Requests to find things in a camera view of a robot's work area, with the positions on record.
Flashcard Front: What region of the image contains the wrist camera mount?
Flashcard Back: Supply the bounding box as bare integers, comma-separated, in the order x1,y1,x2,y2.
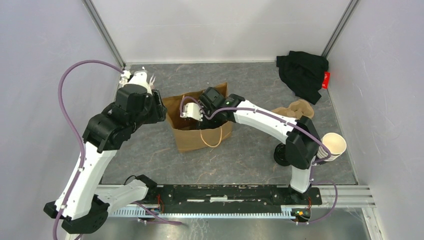
180,102,204,122
120,70,153,95

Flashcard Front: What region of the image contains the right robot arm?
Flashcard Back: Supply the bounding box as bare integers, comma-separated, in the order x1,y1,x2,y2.
199,87,321,204

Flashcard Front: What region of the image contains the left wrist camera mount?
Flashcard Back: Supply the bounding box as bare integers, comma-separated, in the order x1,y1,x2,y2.
120,70,153,95

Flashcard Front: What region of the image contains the stack of paper cups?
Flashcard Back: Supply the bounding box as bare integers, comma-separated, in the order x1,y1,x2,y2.
321,132,347,162

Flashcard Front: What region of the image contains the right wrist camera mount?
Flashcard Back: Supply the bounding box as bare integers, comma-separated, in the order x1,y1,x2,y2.
180,102,204,122

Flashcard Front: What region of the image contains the black cloth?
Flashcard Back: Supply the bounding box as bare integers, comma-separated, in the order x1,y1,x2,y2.
276,50,329,105

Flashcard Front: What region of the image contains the red tag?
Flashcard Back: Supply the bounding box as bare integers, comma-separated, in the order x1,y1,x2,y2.
321,71,331,89

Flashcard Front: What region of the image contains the stack of black lids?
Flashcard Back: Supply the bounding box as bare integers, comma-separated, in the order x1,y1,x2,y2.
273,143,290,167

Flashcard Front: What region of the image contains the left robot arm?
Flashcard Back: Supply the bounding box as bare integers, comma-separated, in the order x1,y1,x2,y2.
43,83,167,235

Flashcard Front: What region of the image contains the cardboard cup carrier stack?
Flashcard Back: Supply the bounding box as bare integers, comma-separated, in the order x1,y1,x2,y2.
272,99,315,119

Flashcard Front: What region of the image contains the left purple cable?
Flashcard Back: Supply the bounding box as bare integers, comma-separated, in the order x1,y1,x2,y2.
52,59,183,240

